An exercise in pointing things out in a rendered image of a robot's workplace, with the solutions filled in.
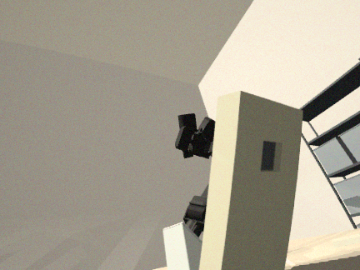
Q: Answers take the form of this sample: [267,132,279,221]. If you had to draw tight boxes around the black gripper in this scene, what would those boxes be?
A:
[175,126,213,159]

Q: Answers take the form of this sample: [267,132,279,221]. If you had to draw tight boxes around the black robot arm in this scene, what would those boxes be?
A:
[178,113,216,238]

